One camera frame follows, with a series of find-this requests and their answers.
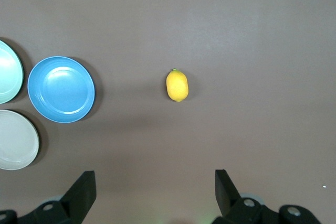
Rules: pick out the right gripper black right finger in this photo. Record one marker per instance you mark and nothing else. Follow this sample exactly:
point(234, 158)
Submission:
point(228, 200)

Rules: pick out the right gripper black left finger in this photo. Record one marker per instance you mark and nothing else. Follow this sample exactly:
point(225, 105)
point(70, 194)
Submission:
point(78, 197)

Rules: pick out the yellow lemon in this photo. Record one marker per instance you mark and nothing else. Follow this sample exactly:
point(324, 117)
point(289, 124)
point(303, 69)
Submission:
point(177, 85)

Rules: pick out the pale beige plate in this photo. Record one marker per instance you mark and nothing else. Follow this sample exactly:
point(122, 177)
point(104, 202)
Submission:
point(15, 140)

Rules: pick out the blue plate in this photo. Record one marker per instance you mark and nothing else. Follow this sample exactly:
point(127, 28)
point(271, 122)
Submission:
point(61, 89)

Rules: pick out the mint green plate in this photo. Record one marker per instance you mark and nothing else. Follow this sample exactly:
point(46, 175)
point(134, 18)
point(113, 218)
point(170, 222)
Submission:
point(7, 77)

